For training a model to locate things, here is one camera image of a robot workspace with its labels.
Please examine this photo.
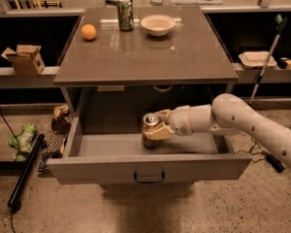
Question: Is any blue patterned snack bag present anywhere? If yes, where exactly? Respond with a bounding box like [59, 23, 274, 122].
[37, 152, 60, 174]

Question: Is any black power adapter with cable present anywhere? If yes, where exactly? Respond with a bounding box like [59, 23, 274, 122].
[238, 138, 286, 173]

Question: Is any green soda can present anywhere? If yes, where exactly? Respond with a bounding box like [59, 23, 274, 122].
[116, 0, 134, 31]

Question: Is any open grey top drawer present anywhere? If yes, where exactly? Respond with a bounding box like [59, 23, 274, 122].
[48, 91, 251, 184]

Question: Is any orange soda can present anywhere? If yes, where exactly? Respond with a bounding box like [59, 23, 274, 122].
[142, 113, 160, 149]

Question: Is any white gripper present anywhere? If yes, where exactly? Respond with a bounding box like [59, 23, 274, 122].
[144, 106, 192, 140]

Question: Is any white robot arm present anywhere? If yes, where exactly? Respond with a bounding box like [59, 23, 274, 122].
[142, 93, 291, 170]

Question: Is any brown cardboard box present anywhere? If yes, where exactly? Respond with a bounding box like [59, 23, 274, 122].
[1, 45, 45, 76]

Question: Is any black pole left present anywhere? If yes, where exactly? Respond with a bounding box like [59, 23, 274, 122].
[8, 134, 45, 209]

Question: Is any brown snack bag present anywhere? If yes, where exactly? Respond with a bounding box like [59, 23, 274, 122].
[51, 105, 71, 133]

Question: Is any white bowl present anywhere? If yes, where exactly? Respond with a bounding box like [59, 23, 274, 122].
[140, 15, 176, 37]

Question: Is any white foam takeout tray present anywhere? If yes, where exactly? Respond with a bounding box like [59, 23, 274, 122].
[239, 51, 269, 69]

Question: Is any orange fruit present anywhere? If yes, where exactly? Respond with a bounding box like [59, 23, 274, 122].
[81, 24, 97, 41]

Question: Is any black drawer handle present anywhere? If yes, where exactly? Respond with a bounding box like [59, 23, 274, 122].
[133, 172, 165, 184]

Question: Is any green chip bag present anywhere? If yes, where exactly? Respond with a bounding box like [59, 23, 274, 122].
[8, 122, 37, 162]

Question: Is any reacher grabber tool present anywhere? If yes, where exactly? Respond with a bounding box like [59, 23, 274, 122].
[249, 14, 287, 105]

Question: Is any grey cabinet with top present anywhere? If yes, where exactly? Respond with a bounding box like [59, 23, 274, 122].
[52, 5, 240, 115]

